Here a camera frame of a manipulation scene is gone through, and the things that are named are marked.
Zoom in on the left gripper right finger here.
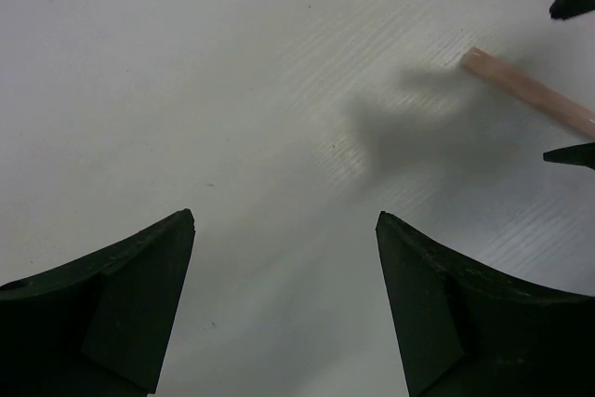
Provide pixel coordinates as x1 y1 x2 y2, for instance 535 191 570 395
376 212 594 396

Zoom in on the pink stick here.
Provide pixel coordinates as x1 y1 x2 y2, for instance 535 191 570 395
459 47 594 139

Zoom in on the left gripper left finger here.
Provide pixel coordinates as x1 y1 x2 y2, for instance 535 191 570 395
1 209 195 396

